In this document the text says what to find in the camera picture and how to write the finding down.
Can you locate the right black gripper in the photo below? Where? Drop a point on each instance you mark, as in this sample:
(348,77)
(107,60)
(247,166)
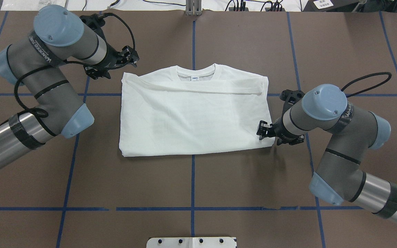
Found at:
(278,128)

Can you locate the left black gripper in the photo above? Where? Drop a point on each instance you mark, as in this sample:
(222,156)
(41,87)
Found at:
(113,59)

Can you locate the white printed t-shirt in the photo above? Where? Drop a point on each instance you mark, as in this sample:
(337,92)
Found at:
(176,111)

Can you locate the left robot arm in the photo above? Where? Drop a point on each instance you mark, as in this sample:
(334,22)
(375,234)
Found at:
(50,105)

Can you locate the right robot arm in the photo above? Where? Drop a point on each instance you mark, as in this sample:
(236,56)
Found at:
(338,177)

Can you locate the clear plastic bag sheet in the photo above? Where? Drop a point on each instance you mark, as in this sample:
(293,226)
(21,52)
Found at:
(29,5)

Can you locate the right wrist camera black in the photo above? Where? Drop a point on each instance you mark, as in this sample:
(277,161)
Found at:
(290,98)

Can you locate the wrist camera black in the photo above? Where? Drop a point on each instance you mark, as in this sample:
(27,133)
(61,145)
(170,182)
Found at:
(290,98)
(95,21)

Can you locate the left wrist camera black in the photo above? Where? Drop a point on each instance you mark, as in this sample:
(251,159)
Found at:
(95,21)

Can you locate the aluminium frame post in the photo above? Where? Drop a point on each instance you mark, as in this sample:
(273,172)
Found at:
(193,7)

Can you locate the white camera mast with base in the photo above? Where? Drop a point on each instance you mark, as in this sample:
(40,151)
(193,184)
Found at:
(192,242)

